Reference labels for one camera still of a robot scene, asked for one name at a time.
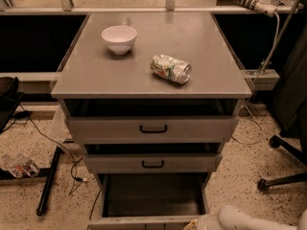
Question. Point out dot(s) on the grey bottom drawer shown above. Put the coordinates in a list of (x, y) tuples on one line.
[(150, 201)]

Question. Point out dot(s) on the grey drawer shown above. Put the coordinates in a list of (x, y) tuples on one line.
[(153, 163), (150, 201), (149, 130)]

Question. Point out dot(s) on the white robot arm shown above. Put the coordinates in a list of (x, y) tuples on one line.
[(231, 218)]

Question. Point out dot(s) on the grey drawer cabinet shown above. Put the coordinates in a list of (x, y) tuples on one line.
[(95, 82)]

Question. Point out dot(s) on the grey middle drawer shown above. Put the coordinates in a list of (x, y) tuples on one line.
[(153, 163)]

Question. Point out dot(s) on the grey top drawer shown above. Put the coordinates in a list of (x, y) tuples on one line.
[(149, 130)]

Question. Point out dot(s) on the crushed soda can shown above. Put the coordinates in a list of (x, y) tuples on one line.
[(171, 69)]

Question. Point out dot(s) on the white ceramic bowl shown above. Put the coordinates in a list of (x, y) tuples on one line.
[(119, 39)]

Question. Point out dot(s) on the black floor stand bar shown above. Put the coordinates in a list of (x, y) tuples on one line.
[(48, 174)]

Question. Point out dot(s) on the black equipment on left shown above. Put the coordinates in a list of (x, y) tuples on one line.
[(10, 99)]

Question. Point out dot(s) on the clear plastic bottle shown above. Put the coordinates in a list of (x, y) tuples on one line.
[(20, 166)]

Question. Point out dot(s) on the white power strip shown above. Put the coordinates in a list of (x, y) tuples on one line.
[(263, 6)]

